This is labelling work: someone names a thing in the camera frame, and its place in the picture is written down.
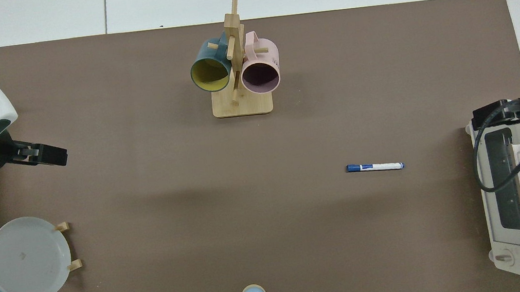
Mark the blue and white marker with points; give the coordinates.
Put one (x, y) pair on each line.
(380, 166)

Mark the grey plate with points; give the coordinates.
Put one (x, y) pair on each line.
(28, 260)

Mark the wooden plate rack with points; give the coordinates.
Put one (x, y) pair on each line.
(74, 265)

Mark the brown table cloth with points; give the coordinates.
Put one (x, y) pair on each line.
(197, 197)

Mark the dark teal cup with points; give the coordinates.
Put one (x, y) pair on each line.
(208, 56)

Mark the wooden cup stand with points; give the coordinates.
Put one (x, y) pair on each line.
(241, 105)

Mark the pink cup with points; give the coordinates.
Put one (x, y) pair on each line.
(264, 55)

